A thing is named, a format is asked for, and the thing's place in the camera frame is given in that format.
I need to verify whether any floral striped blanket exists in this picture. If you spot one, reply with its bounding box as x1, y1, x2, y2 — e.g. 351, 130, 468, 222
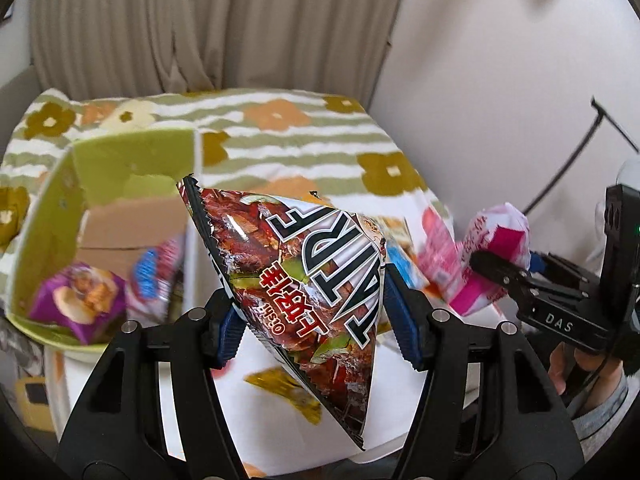
0, 87, 453, 291

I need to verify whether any purple snack packet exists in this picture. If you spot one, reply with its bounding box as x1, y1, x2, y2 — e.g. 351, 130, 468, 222
29, 262, 127, 345

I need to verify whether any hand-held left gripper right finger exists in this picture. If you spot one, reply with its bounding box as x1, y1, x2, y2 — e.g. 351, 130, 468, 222
382, 262, 586, 480

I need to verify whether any red blue snack packet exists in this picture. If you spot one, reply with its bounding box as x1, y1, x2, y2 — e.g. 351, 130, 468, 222
125, 235, 186, 322

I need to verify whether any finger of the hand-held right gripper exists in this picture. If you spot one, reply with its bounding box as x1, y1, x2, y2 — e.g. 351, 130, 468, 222
470, 250, 541, 307
530, 251, 603, 292

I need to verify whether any yellow box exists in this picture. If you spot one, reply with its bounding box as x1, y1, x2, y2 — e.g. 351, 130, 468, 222
15, 375, 57, 433

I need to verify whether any beige curtain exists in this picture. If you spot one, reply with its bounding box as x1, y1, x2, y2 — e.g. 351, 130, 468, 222
30, 0, 413, 106

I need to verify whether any person's right forearm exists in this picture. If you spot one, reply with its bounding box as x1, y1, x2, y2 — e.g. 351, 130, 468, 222
570, 374, 632, 456

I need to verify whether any brown snack packet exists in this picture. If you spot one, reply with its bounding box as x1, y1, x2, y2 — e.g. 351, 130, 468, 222
177, 174, 388, 451

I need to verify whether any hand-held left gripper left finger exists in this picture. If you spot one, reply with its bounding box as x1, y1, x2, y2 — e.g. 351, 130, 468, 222
54, 287, 251, 480

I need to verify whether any white pink snack packet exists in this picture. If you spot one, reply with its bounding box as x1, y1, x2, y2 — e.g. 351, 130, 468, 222
447, 202, 532, 318

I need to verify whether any person's right hand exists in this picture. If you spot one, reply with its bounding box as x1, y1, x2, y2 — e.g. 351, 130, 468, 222
547, 344, 626, 413

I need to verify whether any white fruit-print cloth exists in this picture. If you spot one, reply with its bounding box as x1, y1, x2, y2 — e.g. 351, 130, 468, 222
47, 195, 481, 478

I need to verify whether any green cardboard box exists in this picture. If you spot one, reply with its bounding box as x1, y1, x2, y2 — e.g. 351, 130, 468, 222
5, 127, 201, 347

